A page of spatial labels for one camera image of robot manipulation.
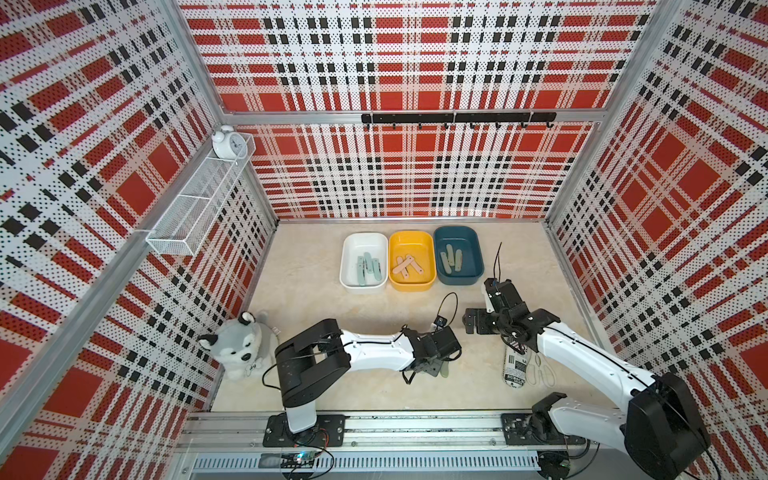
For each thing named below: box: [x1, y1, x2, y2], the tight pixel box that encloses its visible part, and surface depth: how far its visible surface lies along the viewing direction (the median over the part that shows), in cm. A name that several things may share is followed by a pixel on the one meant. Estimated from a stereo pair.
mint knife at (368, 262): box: [363, 252, 373, 274], surface depth 109 cm
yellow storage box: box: [388, 230, 437, 292], surface depth 110 cm
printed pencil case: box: [503, 344, 530, 388], surface depth 83 cm
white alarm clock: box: [211, 125, 248, 160], surface depth 82 cm
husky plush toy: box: [198, 311, 280, 380], surface depth 71 cm
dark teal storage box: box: [434, 226, 485, 285], surface depth 110 cm
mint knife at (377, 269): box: [372, 258, 383, 281], surface depth 108 cm
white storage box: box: [339, 232, 389, 294], surface depth 110 cm
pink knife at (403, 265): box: [392, 255, 414, 274], surface depth 107 cm
